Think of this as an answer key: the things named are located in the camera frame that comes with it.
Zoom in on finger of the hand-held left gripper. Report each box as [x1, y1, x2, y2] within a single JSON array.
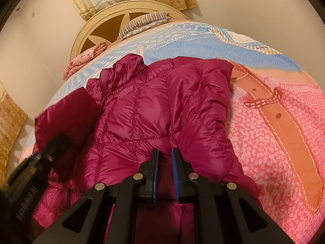
[[38, 134, 73, 163]]

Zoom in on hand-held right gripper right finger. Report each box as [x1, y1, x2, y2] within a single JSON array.
[[171, 148, 295, 244]]

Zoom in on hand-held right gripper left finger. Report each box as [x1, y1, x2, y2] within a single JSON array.
[[32, 149, 160, 244]]

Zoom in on magenta puffer jacket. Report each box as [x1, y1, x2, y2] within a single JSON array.
[[32, 53, 261, 244]]

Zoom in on pink floral quilt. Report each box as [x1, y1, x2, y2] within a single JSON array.
[[62, 42, 108, 80]]

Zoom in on pink and blue printed blanket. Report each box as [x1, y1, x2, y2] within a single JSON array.
[[19, 19, 325, 244]]

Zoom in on cream round bed headboard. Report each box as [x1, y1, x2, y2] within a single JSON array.
[[70, 0, 191, 61]]

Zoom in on grey floral pillow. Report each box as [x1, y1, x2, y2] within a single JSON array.
[[122, 20, 168, 40]]

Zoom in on striped pillow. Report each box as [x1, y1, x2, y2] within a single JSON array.
[[118, 12, 172, 38]]

